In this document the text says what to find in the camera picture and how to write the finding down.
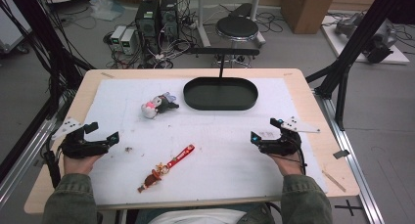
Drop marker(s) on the white floor board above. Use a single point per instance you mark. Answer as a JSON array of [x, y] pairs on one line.
[[342, 44]]

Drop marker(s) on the clear plastic bag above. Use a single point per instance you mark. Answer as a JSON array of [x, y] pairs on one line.
[[106, 8]]

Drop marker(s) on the black metal frame stand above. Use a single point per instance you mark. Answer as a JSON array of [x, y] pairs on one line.
[[39, 31], [355, 35]]

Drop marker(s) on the cardboard box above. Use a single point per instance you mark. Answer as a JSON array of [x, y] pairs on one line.
[[306, 10]]

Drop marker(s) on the black and white plush toy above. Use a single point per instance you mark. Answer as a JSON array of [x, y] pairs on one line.
[[156, 105]]

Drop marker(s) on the white foam mat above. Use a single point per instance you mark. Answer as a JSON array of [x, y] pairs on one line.
[[202, 136]]

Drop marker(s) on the white power supply unit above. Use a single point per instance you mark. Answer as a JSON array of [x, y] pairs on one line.
[[128, 41], [117, 36]]

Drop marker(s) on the black oval tray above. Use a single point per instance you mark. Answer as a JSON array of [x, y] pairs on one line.
[[220, 95]]

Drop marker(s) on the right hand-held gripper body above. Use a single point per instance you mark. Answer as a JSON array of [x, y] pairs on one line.
[[284, 145]]

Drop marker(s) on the white desk leg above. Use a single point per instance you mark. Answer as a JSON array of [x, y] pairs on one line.
[[256, 8], [202, 22]]

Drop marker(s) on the person's torso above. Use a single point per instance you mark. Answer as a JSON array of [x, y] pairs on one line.
[[199, 216]]

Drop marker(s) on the person's left hand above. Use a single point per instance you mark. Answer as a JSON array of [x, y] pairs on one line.
[[78, 166]]

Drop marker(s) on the person's right hand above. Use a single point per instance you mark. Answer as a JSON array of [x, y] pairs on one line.
[[290, 165]]

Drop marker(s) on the grey robot device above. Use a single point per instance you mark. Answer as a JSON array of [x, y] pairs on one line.
[[378, 41]]

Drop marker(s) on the thin wooden stick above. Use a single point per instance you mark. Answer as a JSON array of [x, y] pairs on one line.
[[333, 181]]

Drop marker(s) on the black round stool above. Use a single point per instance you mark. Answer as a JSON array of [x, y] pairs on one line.
[[237, 27]]

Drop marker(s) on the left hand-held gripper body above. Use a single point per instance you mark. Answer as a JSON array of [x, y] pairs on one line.
[[81, 149]]

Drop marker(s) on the wooden table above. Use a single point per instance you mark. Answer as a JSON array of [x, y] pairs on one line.
[[313, 93]]

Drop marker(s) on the black tape cross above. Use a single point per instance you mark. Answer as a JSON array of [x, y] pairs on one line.
[[349, 207]]

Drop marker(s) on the aluminium rail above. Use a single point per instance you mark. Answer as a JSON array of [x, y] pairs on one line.
[[26, 155], [345, 145]]

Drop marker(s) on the grey tape piece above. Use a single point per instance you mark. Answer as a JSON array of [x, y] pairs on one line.
[[341, 154]]

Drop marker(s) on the black T-shaped stand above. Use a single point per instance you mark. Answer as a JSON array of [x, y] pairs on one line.
[[225, 52]]

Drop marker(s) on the black computer tower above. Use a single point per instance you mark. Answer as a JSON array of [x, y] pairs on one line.
[[169, 17], [147, 22]]

